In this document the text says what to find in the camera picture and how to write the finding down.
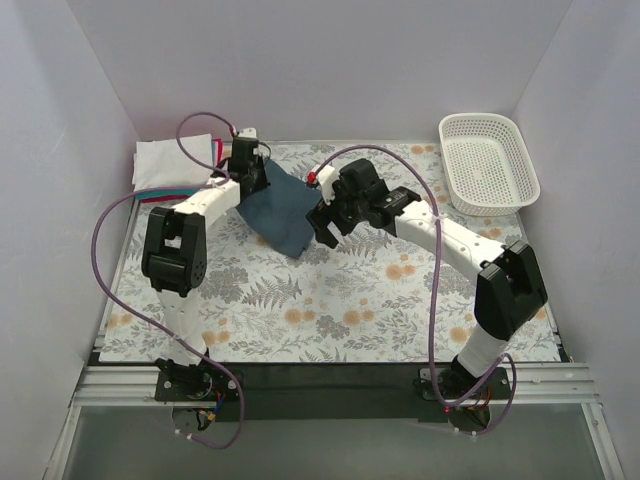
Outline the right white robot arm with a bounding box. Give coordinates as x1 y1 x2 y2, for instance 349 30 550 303
306 159 548 399

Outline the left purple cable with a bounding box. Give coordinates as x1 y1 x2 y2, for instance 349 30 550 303
89 112 246 450

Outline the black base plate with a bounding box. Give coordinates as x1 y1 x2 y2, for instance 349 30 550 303
154 359 512 426

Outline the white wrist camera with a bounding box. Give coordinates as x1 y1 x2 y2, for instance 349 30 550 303
306 165 339 205
232 127 259 149

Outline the red folded t shirt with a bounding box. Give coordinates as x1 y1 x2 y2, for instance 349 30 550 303
141 138 226 205

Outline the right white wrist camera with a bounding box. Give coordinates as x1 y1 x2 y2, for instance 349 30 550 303
306 165 339 205

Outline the blue grey t shirt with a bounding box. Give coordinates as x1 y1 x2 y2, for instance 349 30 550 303
237 161 322 259

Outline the teal folded t shirt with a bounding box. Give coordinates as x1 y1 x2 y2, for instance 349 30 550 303
137 139 224 199

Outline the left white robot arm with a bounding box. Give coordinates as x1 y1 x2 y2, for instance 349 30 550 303
142 128 269 400

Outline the aluminium frame rail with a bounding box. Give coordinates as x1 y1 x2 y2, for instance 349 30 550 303
75 362 601 405

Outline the white plastic basket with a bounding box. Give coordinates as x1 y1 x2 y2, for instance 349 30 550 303
438 113 541 217

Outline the floral table mat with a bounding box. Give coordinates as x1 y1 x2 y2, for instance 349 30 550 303
96 143 561 363

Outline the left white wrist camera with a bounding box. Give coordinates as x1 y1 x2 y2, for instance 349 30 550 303
232 127 259 149

